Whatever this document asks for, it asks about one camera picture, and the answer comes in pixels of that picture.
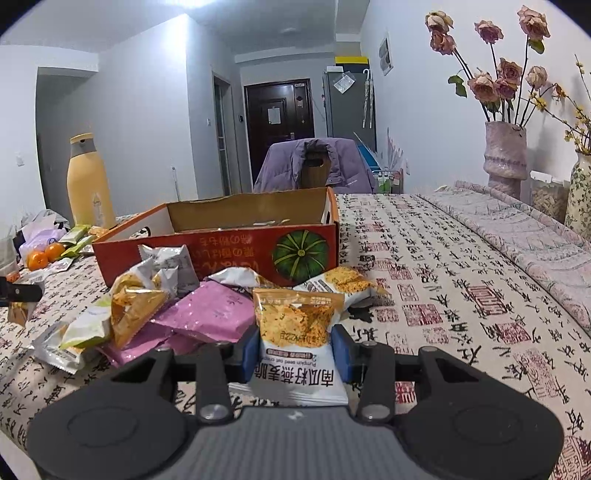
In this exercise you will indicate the folded white umbrella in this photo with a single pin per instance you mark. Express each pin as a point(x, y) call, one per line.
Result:
point(367, 101)

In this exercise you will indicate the pink snack packet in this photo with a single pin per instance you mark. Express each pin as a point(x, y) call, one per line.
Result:
point(207, 314)
point(138, 353)

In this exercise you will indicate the purple jacket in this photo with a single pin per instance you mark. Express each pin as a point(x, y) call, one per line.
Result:
point(281, 170)

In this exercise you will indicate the dark entrance door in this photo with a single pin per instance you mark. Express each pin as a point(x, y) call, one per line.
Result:
point(277, 147)

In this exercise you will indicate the orange fruit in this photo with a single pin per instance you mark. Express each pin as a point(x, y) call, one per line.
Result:
point(37, 261)
point(55, 251)

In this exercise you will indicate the white orange crisp packet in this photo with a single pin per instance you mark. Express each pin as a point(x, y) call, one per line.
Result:
point(341, 281)
point(295, 323)

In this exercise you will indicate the white grey snack packet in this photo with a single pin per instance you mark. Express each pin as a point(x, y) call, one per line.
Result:
point(60, 264)

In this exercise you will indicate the yellow bottle grey cap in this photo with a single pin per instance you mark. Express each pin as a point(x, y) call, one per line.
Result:
point(90, 189)

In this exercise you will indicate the silver white snack packet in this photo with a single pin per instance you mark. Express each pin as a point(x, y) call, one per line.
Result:
point(240, 277)

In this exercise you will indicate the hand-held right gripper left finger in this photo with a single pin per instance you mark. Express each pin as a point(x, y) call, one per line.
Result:
point(251, 355)

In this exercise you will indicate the grey quilted cloth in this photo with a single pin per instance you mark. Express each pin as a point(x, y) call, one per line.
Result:
point(521, 240)

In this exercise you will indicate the orange cardboard box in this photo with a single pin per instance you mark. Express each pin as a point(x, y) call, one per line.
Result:
point(240, 249)

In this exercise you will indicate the orange crisp snack packet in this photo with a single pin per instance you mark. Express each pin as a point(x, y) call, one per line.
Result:
point(134, 300)

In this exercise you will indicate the grey refrigerator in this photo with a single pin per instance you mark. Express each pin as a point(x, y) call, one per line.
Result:
point(341, 115)

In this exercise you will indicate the clear storage jar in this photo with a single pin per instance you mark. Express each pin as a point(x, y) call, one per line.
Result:
point(549, 201)

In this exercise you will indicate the clear plastic bag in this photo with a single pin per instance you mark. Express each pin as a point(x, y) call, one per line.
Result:
point(342, 83)

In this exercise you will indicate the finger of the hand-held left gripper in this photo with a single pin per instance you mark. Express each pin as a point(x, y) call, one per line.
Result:
point(21, 293)

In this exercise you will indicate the metal rack with bottles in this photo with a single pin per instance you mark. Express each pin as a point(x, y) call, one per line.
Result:
point(385, 182)

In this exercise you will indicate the pink ceramic vase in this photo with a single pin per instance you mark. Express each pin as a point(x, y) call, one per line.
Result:
point(505, 161)

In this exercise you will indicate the green white snack bar packet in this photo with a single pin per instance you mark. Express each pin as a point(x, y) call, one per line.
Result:
point(87, 327)

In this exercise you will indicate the grey interior door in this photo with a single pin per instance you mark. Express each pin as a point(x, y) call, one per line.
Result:
point(224, 138)

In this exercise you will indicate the small orange crisp packet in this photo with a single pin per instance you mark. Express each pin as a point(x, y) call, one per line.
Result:
point(98, 230)

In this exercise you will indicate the purple tissue pack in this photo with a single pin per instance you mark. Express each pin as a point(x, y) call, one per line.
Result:
point(44, 237)

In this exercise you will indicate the floral print vase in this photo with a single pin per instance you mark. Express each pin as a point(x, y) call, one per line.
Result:
point(579, 198)

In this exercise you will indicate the yellow snack packet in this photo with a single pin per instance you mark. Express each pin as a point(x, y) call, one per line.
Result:
point(18, 314)

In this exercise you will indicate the yellow box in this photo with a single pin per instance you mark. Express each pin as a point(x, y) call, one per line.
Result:
point(352, 60)

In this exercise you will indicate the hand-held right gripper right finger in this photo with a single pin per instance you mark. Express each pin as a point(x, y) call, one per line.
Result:
point(342, 355)

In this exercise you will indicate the wooden chair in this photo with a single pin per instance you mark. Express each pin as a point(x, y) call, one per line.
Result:
point(316, 177)

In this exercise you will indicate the dried pink roses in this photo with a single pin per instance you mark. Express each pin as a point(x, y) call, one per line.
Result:
point(510, 71)

